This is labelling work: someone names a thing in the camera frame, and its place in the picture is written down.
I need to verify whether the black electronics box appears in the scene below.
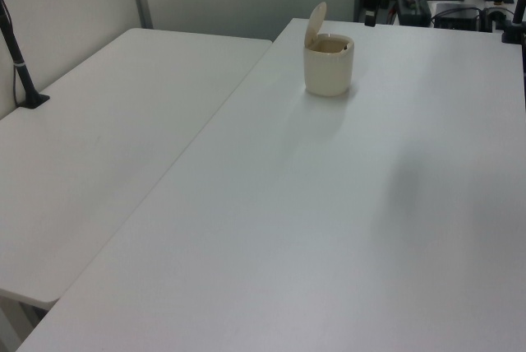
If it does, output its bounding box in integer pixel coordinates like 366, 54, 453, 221
431, 2, 482, 32

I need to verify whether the black camera pole with base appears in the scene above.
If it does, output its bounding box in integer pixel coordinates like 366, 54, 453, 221
0, 0, 51, 109

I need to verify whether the white side table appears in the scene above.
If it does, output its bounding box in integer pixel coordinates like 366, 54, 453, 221
0, 27, 275, 352

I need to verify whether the cream trash bin lid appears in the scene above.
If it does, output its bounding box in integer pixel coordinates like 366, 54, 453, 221
304, 1, 329, 47

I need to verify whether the cream plastic trash bin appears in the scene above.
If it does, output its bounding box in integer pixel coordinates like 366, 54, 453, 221
302, 33, 355, 97

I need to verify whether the black knob mount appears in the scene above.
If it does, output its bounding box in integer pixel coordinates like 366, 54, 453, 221
482, 0, 509, 35

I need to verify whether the black pole with table clamp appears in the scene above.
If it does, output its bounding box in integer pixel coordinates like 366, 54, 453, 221
500, 0, 526, 45

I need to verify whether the black equipment case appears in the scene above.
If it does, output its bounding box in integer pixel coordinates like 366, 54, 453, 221
395, 0, 433, 26

